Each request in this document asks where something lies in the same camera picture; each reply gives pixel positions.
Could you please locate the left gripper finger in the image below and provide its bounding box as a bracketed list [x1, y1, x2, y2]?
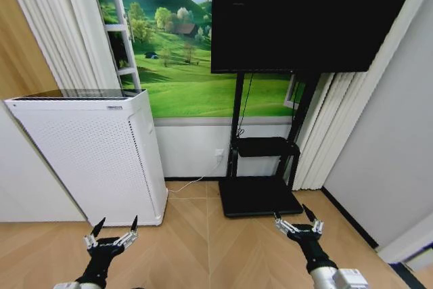
[83, 217, 106, 248]
[113, 215, 139, 248]

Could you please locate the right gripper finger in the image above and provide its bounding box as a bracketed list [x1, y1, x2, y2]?
[272, 211, 297, 236]
[301, 203, 325, 234]

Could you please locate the black television floor stand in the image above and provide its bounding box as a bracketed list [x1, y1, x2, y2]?
[218, 71, 321, 219]

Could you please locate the white air purifier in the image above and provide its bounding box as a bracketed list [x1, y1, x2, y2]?
[3, 88, 169, 227]

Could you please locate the black box on stand shelf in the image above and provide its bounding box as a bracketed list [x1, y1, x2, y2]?
[235, 136, 300, 158]

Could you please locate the large black television screen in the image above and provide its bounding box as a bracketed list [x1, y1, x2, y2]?
[210, 0, 425, 74]

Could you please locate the white power cable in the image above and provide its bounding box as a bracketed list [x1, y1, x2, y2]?
[166, 154, 224, 194]

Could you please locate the black hanging cable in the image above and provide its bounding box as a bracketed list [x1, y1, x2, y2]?
[236, 72, 254, 138]

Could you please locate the green landscape wall poster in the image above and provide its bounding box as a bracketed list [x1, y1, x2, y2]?
[87, 0, 307, 119]

